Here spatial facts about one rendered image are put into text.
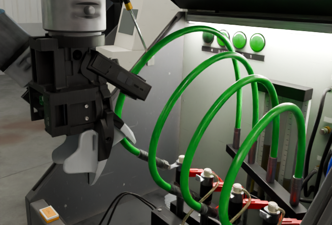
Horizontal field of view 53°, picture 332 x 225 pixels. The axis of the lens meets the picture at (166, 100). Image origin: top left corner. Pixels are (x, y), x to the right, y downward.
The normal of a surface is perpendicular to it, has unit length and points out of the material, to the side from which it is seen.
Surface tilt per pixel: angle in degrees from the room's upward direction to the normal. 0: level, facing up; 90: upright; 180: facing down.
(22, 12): 90
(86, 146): 93
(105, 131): 87
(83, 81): 90
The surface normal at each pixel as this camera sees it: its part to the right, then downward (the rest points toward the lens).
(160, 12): 0.51, 0.25
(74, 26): 0.25, 0.29
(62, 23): -0.11, 0.28
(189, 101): -0.77, 0.15
